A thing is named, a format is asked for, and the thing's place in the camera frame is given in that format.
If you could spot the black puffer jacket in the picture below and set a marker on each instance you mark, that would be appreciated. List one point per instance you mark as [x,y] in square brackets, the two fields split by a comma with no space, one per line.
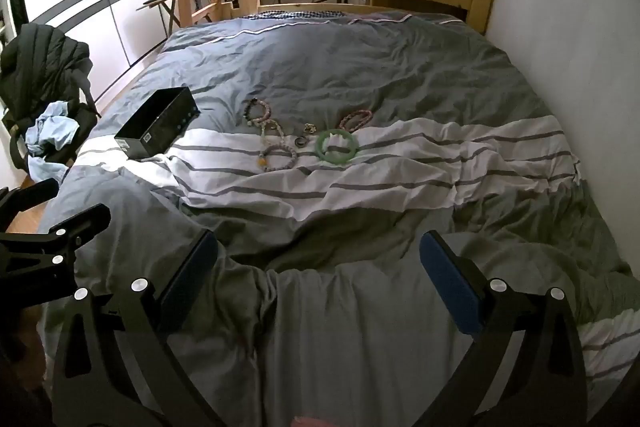
[40,62]

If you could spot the black rectangular box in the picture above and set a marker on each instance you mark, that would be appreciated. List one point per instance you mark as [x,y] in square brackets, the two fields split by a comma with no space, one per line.
[160,122]

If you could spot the light blue cloth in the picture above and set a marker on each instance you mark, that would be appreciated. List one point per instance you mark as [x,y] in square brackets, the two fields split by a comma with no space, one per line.
[52,127]

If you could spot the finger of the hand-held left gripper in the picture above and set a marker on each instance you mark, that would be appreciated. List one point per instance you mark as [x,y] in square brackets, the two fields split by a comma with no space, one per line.
[30,199]
[82,224]

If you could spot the grey striped duvet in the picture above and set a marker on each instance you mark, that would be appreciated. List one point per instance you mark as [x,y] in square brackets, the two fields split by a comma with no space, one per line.
[350,217]

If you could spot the black chair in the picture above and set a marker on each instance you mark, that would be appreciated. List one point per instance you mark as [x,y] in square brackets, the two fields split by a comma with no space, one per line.
[85,117]

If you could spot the green bangle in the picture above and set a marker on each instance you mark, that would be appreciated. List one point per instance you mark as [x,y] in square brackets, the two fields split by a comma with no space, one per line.
[321,149]

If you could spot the dark folding table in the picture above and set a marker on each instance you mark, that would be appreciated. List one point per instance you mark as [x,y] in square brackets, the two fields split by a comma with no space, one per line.
[160,2]

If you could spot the checked blanket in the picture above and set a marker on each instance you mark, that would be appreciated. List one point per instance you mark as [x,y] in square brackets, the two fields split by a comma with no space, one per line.
[295,14]

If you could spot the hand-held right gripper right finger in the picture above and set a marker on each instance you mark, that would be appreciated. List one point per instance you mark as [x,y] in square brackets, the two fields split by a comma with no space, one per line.
[447,279]

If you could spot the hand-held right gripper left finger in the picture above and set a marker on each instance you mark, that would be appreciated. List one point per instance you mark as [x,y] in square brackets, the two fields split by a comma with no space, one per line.
[192,262]

